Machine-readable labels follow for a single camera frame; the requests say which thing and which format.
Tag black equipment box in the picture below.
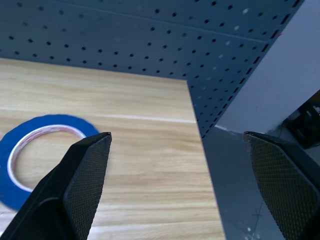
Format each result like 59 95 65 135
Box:
281 89 320 150

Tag blue perforated pegboard panel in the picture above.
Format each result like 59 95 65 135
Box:
0 0 320 139

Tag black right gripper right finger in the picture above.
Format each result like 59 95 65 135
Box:
243 131 320 240

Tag blue tape roll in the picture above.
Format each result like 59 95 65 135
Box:
0 114 101 211

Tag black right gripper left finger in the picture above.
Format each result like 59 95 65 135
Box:
0 131 113 240

